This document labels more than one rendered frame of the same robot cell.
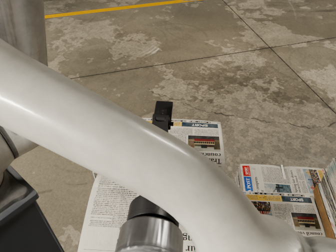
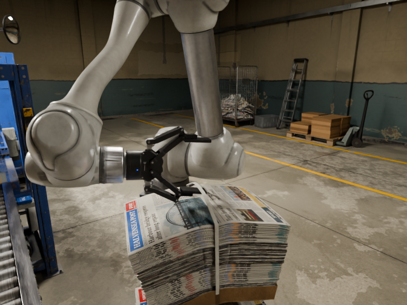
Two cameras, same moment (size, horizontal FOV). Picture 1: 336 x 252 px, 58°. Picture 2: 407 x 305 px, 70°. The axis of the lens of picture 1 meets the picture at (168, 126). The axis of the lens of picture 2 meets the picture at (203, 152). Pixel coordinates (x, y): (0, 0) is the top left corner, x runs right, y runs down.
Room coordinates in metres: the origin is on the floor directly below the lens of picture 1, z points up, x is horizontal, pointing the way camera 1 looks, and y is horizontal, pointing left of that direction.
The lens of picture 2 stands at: (0.14, -0.69, 1.49)
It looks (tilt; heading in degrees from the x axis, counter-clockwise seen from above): 15 degrees down; 69
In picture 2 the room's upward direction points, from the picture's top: straight up
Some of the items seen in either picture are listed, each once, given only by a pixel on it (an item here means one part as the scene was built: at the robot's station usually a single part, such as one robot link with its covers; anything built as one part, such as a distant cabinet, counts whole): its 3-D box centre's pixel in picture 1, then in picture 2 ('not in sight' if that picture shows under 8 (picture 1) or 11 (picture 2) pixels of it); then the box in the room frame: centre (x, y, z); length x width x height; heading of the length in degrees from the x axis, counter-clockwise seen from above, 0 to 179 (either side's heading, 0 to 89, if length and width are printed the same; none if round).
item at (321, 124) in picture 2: not in sight; (319, 127); (5.04, 4.61, 0.28); 1.20 x 0.83 x 0.57; 106
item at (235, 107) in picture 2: not in sight; (232, 95); (4.08, 7.25, 0.85); 1.21 x 0.83 x 1.71; 106
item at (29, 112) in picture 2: not in sight; (32, 141); (-0.26, 1.49, 1.05); 0.05 x 0.05 x 0.45; 16
